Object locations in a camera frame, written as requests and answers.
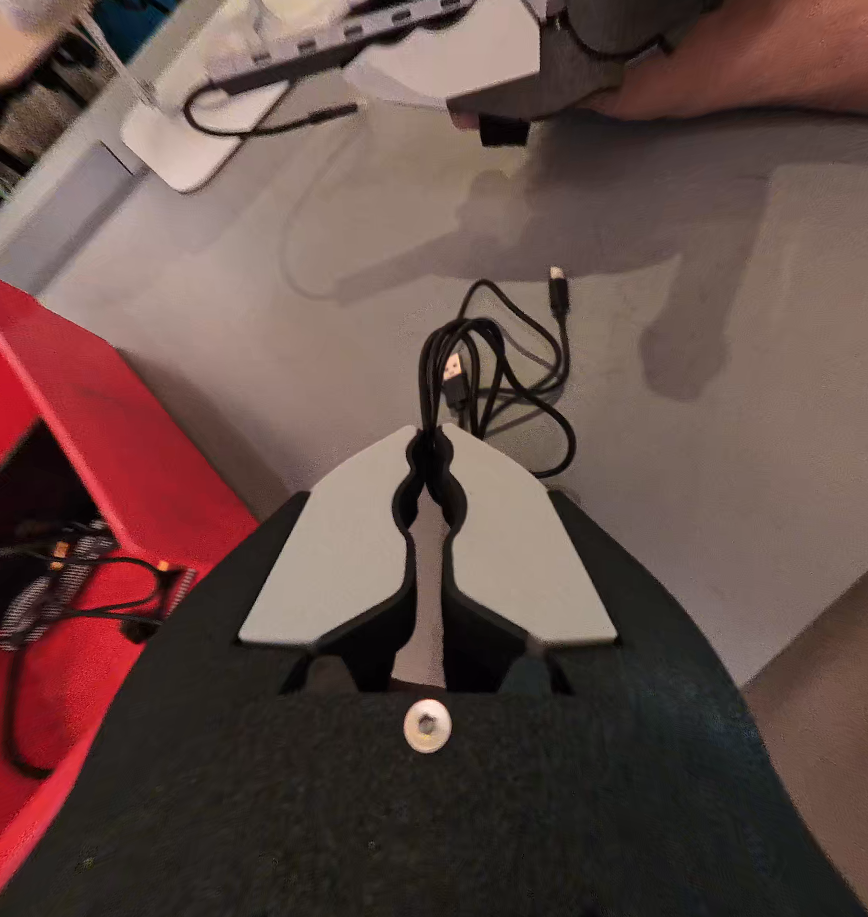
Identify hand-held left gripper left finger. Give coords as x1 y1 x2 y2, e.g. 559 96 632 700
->
238 425 422 694

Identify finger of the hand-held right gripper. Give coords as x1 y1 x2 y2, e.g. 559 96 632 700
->
347 0 544 110

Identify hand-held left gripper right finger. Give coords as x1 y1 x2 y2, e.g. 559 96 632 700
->
440 423 619 694

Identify black usb-c cable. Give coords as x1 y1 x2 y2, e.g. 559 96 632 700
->
418 265 577 531

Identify grey usb hub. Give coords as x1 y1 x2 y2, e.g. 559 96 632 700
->
182 0 481 139

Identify black cable with copper plug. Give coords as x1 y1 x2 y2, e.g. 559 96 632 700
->
0 541 184 780

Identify red plastic bin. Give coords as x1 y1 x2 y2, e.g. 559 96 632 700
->
0 267 263 907

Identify person's right forearm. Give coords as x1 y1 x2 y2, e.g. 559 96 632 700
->
592 0 868 121

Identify white tablet stand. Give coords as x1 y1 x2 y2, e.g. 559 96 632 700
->
119 0 378 194

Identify striped braided cable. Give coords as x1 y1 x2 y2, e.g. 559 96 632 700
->
0 519 197 651

